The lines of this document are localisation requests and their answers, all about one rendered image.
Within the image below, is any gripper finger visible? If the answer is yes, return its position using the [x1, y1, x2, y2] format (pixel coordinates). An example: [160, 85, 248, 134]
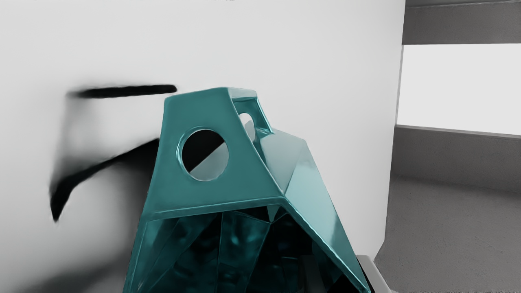
[355, 255, 392, 293]

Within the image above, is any teal faceted mug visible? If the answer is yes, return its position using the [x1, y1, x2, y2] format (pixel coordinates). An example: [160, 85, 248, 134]
[122, 86, 372, 293]

